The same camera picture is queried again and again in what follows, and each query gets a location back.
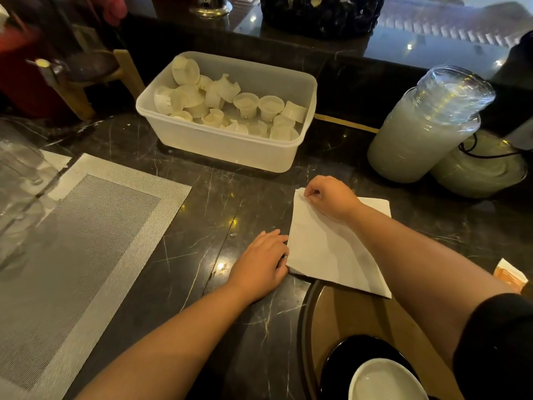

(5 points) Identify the clear drinking glass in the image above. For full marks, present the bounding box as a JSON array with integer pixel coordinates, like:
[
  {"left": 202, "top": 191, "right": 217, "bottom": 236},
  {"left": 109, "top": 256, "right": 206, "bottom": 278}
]
[{"left": 0, "top": 137, "right": 61, "bottom": 271}]

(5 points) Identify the black and white cup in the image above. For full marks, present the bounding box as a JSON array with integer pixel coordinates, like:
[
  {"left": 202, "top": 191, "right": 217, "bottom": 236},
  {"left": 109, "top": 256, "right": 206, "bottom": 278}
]
[{"left": 348, "top": 358, "right": 430, "bottom": 400}]

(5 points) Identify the red object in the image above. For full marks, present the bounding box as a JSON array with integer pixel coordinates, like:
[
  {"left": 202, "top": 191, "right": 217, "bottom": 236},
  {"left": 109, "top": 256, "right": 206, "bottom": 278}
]
[{"left": 0, "top": 24, "right": 72, "bottom": 119}]

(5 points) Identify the white napkin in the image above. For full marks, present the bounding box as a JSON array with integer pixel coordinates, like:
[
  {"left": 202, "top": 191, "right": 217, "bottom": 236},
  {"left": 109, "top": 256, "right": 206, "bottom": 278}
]
[{"left": 285, "top": 188, "right": 393, "bottom": 299}]

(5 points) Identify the short stack of glass plates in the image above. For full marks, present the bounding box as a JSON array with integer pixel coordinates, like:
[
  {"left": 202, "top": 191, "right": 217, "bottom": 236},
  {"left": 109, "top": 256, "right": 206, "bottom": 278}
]
[{"left": 430, "top": 128, "right": 529, "bottom": 199}]

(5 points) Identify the dark glass bowl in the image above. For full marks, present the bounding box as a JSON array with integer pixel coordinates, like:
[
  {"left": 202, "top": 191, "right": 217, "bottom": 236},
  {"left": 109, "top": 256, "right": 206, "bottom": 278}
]
[{"left": 56, "top": 48, "right": 122, "bottom": 84}]

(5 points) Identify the orange sachet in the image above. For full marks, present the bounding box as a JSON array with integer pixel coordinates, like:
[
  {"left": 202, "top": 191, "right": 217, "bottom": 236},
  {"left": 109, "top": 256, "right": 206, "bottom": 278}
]
[{"left": 493, "top": 258, "right": 529, "bottom": 294}]

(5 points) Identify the black rock ornament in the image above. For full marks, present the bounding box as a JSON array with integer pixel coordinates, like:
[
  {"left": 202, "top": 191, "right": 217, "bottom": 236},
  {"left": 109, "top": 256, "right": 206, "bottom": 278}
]
[{"left": 260, "top": 0, "right": 386, "bottom": 40}]

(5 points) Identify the round brown tray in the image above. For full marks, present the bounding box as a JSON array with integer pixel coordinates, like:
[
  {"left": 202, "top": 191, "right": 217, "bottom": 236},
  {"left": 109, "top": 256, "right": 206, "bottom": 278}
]
[{"left": 296, "top": 280, "right": 465, "bottom": 400}]

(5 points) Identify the person's black right sleeve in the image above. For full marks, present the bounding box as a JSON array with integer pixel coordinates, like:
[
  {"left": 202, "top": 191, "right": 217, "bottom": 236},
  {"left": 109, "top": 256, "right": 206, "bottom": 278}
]
[{"left": 451, "top": 293, "right": 533, "bottom": 400}]

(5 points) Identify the black saucer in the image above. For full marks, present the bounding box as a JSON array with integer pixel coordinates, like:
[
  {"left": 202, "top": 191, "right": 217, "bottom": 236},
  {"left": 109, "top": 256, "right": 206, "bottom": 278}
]
[{"left": 318, "top": 334, "right": 421, "bottom": 400}]

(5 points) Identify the person's left hand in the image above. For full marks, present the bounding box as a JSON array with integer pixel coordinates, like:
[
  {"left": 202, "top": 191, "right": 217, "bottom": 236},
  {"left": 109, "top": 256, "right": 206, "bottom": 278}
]
[{"left": 227, "top": 228, "right": 290, "bottom": 304}]

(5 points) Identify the person's left forearm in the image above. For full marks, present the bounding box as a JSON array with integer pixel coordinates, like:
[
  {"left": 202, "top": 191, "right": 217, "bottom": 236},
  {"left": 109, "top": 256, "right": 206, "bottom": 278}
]
[{"left": 74, "top": 283, "right": 255, "bottom": 400}]

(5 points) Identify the black plug and cable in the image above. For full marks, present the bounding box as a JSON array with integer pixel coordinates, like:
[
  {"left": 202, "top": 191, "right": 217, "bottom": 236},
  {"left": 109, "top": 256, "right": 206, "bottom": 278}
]
[{"left": 457, "top": 133, "right": 533, "bottom": 159}]

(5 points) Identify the tall stack of glass plates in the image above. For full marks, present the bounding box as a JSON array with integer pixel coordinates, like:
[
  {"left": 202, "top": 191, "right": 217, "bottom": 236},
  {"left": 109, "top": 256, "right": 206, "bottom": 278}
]
[{"left": 367, "top": 86, "right": 482, "bottom": 184}]

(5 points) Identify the person's right hand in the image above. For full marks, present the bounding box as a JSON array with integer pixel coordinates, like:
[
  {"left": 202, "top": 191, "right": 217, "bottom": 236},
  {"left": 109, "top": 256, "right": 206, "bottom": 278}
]
[{"left": 303, "top": 175, "right": 364, "bottom": 224}]

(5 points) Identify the grey woven placemat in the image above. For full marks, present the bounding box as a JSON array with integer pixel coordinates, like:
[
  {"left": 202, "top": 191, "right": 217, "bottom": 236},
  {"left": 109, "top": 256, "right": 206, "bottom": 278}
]
[{"left": 0, "top": 153, "right": 192, "bottom": 400}]

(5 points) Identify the stack of small glass dishes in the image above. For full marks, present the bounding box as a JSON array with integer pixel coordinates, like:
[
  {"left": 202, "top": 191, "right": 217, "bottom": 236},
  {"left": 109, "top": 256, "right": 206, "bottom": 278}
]
[{"left": 414, "top": 64, "right": 496, "bottom": 126}]

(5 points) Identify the translucent white plastic tub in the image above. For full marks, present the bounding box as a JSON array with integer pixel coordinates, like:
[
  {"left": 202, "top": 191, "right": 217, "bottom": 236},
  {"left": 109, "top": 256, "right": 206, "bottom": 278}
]
[{"left": 135, "top": 51, "right": 318, "bottom": 174}]

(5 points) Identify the person's right forearm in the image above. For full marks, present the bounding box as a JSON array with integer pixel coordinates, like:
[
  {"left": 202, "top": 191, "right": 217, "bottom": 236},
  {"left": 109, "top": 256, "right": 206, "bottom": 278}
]
[{"left": 343, "top": 202, "right": 517, "bottom": 371}]

